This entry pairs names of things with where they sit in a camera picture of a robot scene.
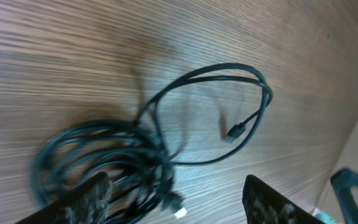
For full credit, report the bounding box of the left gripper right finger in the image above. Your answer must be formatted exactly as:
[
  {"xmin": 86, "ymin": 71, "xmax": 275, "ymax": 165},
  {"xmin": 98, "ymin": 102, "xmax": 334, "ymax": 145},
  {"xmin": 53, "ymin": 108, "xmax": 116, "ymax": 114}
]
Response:
[{"xmin": 242, "ymin": 175, "xmax": 323, "ymax": 224}]

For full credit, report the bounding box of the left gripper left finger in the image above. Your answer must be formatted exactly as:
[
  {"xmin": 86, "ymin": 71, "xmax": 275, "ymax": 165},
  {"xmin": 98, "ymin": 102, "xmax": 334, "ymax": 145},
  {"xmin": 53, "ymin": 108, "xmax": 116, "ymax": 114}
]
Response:
[{"xmin": 16, "ymin": 172, "xmax": 112, "ymax": 224}]

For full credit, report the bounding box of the black cable bundle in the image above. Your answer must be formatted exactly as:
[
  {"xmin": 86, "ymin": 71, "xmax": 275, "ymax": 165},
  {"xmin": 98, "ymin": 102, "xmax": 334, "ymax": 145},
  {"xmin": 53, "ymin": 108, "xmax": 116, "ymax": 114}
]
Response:
[{"xmin": 29, "ymin": 62, "xmax": 273, "ymax": 224}]

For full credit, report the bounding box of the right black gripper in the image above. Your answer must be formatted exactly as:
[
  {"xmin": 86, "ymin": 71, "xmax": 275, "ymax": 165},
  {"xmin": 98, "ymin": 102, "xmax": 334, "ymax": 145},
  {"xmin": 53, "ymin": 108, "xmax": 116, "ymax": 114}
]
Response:
[{"xmin": 330, "ymin": 168, "xmax": 358, "ymax": 224}]

